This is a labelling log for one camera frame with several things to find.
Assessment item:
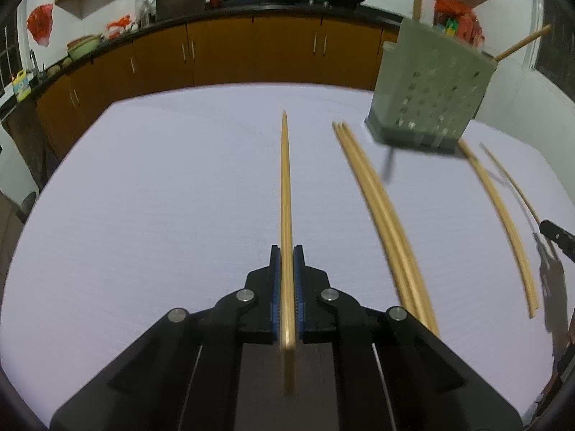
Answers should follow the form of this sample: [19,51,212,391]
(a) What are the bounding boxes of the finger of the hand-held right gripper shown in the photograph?
[539,219,575,262]

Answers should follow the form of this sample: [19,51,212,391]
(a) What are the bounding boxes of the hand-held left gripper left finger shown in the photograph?
[49,245,282,431]

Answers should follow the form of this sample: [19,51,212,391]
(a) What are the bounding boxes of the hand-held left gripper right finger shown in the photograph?
[293,245,524,431]

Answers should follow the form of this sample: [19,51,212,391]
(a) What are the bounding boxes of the long wooden chopstick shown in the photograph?
[341,121,441,338]
[279,110,298,397]
[479,142,544,228]
[336,123,428,325]
[331,121,416,314]
[493,24,553,62]
[457,139,539,320]

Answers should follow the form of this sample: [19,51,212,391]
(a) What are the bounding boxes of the grey perforated utensil holder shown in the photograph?
[364,17,497,156]

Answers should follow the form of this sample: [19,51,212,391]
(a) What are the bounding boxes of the dark window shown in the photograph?
[536,0,575,96]

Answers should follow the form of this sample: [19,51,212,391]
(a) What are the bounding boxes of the red packets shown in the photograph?
[433,0,485,48]

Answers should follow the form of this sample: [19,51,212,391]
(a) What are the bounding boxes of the brown lower kitchen cabinets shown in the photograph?
[35,13,401,159]

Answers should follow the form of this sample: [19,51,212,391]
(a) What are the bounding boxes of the dark stool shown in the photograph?
[15,190,39,223]

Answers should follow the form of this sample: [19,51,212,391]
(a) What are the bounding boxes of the black kitchen countertop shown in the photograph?
[0,0,405,120]

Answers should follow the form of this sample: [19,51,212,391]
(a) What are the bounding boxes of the dark cutting board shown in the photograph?
[155,0,208,21]

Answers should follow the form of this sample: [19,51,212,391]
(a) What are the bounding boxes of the red and white bag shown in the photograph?
[103,14,136,41]

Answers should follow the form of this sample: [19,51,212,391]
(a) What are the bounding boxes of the clear plastic bag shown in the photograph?
[134,0,157,28]

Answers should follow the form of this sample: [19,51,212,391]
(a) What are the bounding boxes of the green basin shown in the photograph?
[66,33,104,62]

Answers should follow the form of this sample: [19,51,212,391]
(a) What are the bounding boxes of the yellow detergent jug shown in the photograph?
[9,69,32,102]

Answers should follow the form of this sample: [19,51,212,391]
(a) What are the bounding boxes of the barred window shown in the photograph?
[0,22,19,96]

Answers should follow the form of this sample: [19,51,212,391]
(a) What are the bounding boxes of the red hanging plastic bag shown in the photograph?
[26,3,55,47]

